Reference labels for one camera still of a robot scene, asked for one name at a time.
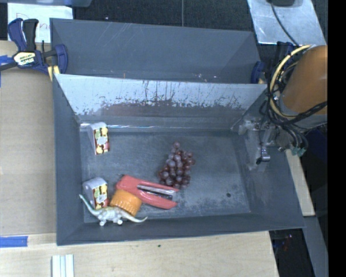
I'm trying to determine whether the orange ribbed jar lid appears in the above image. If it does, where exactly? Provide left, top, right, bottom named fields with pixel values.
left=109, top=189, right=143, bottom=217

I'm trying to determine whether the dark red grape bunch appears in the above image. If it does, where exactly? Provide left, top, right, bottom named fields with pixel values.
left=157, top=141, right=197, bottom=190

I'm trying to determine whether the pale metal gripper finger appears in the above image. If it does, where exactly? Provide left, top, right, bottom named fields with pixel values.
left=246, top=134, right=262, bottom=170
left=255, top=144, right=272, bottom=165

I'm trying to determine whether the small red yellow juice box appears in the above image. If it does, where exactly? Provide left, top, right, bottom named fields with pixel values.
left=82, top=177, right=110, bottom=211
left=89, top=121, right=111, bottom=156

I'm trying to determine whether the red stapler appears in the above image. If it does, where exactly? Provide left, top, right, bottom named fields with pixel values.
left=115, top=174, right=180, bottom=211

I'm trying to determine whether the white toy dinosaur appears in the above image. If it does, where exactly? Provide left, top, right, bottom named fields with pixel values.
left=78, top=193, right=149, bottom=227

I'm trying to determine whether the brown cardboard board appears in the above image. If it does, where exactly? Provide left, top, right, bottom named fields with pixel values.
left=0, top=68, right=58, bottom=237

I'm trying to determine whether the grey metal bin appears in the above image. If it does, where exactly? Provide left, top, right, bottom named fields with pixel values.
left=49, top=17, right=307, bottom=246

